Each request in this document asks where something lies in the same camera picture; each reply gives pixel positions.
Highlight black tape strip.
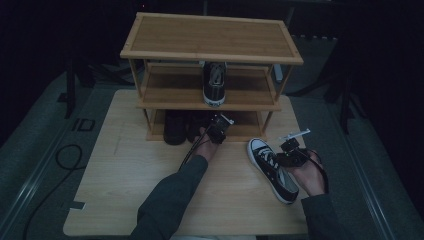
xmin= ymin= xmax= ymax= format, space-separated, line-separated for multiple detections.
xmin=68 ymin=200 xmax=87 ymax=211

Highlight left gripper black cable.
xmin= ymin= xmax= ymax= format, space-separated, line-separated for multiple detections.
xmin=178 ymin=128 xmax=211 ymax=169

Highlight black shoe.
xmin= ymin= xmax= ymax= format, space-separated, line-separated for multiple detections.
xmin=163 ymin=110 xmax=188 ymax=146
xmin=185 ymin=111 xmax=214 ymax=144

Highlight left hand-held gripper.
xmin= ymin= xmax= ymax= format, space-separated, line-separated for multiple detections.
xmin=205 ymin=112 xmax=235 ymax=145

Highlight black floor cable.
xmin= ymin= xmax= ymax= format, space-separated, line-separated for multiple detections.
xmin=22 ymin=143 xmax=84 ymax=240

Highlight black metal stand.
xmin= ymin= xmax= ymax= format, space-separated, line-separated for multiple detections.
xmin=56 ymin=59 xmax=96 ymax=119
xmin=324 ymin=66 xmax=368 ymax=134

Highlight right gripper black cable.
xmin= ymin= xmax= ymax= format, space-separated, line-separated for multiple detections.
xmin=308 ymin=149 xmax=331 ymax=195

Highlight white post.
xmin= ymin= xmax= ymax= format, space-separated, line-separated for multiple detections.
xmin=273 ymin=63 xmax=284 ymax=83

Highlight person's right hand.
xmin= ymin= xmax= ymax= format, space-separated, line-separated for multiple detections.
xmin=288 ymin=149 xmax=326 ymax=198

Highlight wooden shoe rack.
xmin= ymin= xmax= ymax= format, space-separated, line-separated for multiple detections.
xmin=119 ymin=12 xmax=305 ymax=143

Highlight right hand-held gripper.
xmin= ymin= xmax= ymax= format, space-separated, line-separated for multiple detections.
xmin=274 ymin=128 xmax=313 ymax=168

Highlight black white canvas sneaker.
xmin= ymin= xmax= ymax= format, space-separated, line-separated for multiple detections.
xmin=246 ymin=137 xmax=300 ymax=205
xmin=202 ymin=61 xmax=228 ymax=108

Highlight person's left hand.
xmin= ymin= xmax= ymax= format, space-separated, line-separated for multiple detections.
xmin=193 ymin=126 xmax=220 ymax=163

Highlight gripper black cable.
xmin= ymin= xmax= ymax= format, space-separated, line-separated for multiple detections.
xmin=178 ymin=128 xmax=211 ymax=169
xmin=308 ymin=149 xmax=331 ymax=195

